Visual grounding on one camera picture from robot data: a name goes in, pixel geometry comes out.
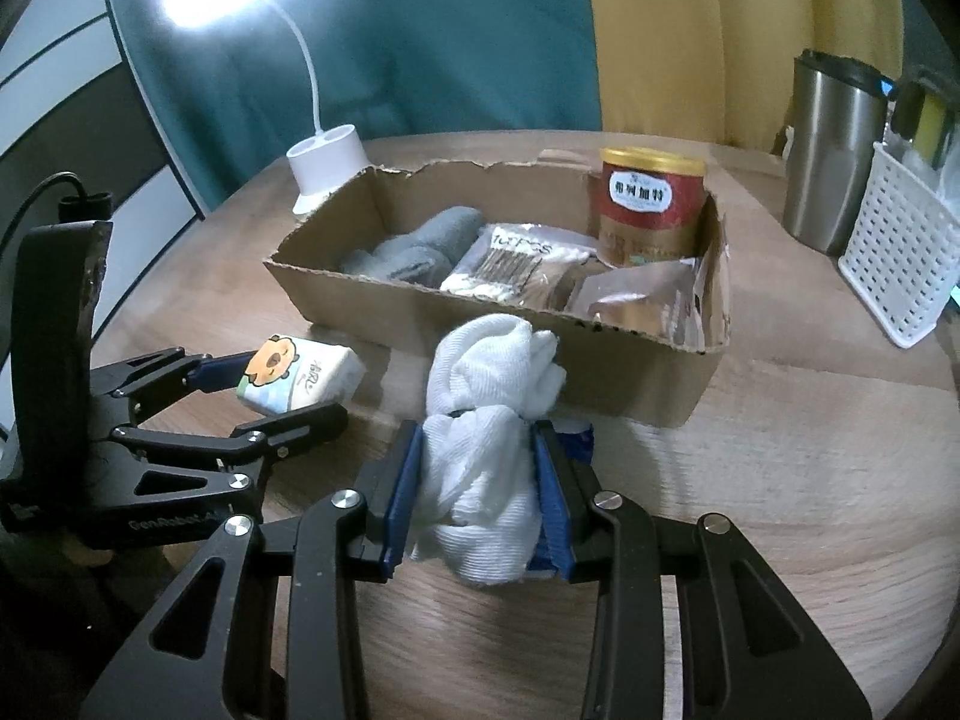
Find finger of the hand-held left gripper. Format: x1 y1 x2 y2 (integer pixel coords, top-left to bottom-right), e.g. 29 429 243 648
112 403 350 473
94 347 256 417

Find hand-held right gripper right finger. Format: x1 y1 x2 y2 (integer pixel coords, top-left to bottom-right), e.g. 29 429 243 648
534 420 871 720

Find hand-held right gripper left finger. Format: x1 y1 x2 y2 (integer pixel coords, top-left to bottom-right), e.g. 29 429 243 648
82 420 421 720

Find cartoon print tissue packet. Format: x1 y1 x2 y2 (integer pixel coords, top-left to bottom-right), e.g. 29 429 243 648
236 337 366 415

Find white socks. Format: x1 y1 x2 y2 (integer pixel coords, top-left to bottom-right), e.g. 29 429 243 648
409 315 562 587

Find torn cardboard box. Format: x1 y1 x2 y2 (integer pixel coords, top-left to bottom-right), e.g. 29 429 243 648
262 157 732 428

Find grey socks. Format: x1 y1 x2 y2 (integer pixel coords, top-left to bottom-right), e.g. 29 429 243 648
339 206 485 287

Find clear snack pouch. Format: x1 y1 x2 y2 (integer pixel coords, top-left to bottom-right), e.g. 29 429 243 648
566 255 713 350

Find bag of cotton swabs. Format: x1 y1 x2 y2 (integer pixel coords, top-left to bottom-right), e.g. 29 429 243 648
439 223 597 308

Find red jar with yellow lid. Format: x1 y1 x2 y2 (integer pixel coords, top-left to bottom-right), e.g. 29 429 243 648
598 148 710 269

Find white desk lamp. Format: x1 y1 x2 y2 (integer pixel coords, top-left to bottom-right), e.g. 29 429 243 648
161 0 368 222

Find teal curtain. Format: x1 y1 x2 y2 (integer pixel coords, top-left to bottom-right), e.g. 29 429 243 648
97 0 605 215

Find white perforated plastic basket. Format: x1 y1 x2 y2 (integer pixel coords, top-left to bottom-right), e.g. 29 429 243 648
838 141 960 350

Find stainless steel tumbler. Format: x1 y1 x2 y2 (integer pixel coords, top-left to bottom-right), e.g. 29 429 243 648
782 49 890 256

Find yellow curtain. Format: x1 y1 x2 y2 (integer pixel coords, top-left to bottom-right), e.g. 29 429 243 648
577 0 931 155

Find yellow green sponge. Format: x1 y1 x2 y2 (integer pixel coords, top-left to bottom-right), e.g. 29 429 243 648
892 82 960 166

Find black cable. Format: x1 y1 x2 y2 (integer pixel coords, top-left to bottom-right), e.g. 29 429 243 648
0 174 113 256

